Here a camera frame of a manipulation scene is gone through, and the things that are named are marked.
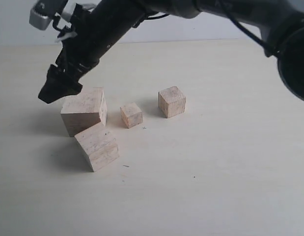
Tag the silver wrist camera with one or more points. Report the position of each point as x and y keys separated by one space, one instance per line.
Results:
x=43 y=12

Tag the second largest wooden cube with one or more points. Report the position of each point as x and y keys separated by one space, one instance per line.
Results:
x=98 y=145

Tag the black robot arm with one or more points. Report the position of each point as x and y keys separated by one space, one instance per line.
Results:
x=276 y=25

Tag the third largest wooden cube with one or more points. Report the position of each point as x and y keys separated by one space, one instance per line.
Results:
x=171 y=101

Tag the smallest wooden cube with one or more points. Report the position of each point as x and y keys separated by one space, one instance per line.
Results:
x=131 y=115

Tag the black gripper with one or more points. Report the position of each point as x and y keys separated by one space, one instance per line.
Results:
x=90 y=36

